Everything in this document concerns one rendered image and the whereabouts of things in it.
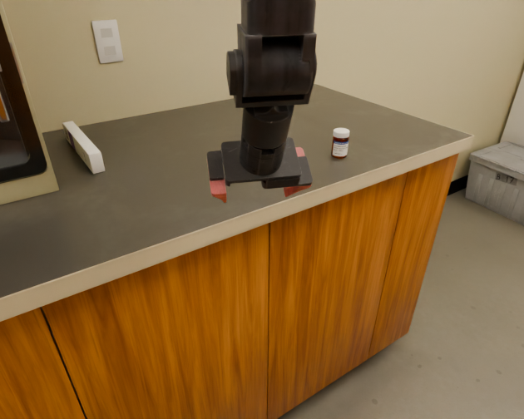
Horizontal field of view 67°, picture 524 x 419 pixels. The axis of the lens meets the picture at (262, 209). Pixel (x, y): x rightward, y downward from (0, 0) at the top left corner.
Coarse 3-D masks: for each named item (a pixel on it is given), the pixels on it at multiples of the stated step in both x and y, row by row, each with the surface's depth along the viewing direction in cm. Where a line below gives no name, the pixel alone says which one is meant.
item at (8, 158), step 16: (0, 16) 65; (0, 32) 66; (0, 48) 67; (0, 64) 68; (16, 64) 69; (0, 80) 69; (16, 80) 70; (16, 96) 71; (16, 112) 72; (0, 128) 72; (16, 128) 74; (32, 128) 75; (0, 144) 73; (16, 144) 75; (32, 144) 76; (0, 160) 74; (16, 160) 76; (32, 160) 78; (0, 176) 76; (16, 176) 77
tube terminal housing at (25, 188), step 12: (0, 0) 65; (0, 12) 66; (24, 84) 72; (36, 120) 76; (48, 156) 80; (48, 168) 81; (12, 180) 78; (24, 180) 79; (36, 180) 81; (48, 180) 82; (0, 192) 78; (12, 192) 79; (24, 192) 80; (36, 192) 82; (48, 192) 83; (0, 204) 79
